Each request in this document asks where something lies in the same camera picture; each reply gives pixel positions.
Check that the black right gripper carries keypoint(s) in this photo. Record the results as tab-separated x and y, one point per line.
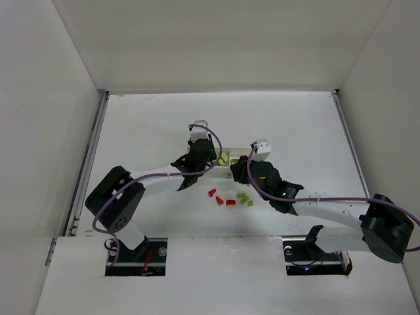
243	168

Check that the white divided sorting tray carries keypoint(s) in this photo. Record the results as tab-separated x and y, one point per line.
221	172

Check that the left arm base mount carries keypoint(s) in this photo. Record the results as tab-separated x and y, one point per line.
148	261

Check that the light green 2x3 lego brick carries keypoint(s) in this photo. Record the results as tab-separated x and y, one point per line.
224	160

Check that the aluminium frame rail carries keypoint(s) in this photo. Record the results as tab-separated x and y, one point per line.
73	214
336	99

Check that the left aluminium frame rail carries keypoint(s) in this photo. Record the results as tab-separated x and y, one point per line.
73	214

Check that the red lego piece middle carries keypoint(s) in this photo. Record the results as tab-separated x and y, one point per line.
219	200

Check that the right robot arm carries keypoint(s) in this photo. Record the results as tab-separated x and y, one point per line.
363	224

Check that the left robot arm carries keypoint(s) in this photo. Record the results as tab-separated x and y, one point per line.
115	199

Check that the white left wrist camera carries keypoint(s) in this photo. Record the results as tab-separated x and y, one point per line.
198	130

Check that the red lego piece upper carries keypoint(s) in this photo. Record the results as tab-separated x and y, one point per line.
212	192

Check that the right aluminium frame rail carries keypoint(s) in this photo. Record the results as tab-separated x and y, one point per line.
336	99

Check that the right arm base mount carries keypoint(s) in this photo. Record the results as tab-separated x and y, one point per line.
304	258

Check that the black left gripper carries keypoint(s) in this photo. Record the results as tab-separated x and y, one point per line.
203	152

